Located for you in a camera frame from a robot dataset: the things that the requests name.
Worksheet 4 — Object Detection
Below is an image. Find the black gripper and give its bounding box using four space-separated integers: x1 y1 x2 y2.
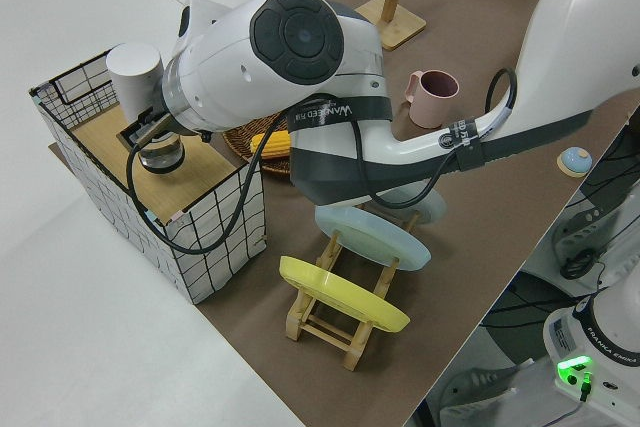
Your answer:
116 108 177 150

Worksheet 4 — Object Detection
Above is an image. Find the white cup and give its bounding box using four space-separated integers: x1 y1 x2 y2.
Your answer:
105 43 189 174

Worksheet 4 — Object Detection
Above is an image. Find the pink mug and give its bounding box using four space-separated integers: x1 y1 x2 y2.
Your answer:
403 69 460 129

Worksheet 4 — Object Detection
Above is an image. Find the yellow corn cob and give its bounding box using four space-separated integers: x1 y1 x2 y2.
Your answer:
249 130 294 160

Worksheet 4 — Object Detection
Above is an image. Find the round wicker basket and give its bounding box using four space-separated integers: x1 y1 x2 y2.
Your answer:
222 114 301 177

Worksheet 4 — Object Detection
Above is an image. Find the light blue plate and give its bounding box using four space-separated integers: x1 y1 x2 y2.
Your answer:
314 202 432 273

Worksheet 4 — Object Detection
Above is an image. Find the yellow plate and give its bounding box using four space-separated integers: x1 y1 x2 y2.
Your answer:
278 255 412 334

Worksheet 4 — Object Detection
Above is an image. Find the grey plate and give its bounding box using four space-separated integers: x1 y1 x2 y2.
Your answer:
344 189 447 226

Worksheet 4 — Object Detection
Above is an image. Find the wooden plate rack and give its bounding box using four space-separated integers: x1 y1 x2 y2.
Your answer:
284 211 421 372

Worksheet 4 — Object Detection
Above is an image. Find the brown table mat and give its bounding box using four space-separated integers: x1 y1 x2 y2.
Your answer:
47 0 640 427

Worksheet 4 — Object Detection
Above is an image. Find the grey shoe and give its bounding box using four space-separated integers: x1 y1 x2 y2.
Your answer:
438 365 524 421

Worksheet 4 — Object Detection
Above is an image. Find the blue round timer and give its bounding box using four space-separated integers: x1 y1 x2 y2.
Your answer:
556 146 594 178

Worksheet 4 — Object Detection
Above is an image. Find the white power strip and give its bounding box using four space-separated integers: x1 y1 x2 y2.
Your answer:
552 219 631 268

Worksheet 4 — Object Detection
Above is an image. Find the wire basket with wooden shelf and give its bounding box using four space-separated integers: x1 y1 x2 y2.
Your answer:
28 42 267 306

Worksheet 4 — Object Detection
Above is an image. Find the black velcro cable strap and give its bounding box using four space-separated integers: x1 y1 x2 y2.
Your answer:
287 94 394 136
442 116 489 173

